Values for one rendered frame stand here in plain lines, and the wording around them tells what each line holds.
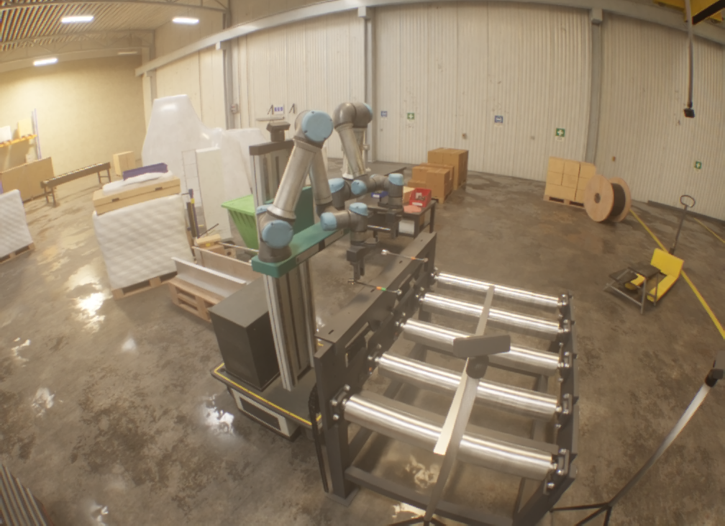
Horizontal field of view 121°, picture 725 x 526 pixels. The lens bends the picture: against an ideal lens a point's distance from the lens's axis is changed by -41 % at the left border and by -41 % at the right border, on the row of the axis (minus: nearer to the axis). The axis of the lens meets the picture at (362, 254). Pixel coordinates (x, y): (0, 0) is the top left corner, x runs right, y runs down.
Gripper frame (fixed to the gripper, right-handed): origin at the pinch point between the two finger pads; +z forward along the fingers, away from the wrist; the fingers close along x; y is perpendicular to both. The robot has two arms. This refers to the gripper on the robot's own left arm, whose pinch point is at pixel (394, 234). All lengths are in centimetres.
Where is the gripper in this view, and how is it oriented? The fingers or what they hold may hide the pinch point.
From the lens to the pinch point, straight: 178.1
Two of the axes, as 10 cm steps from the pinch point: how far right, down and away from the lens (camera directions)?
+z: 0.1, 9.1, 4.1
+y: 8.8, 1.9, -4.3
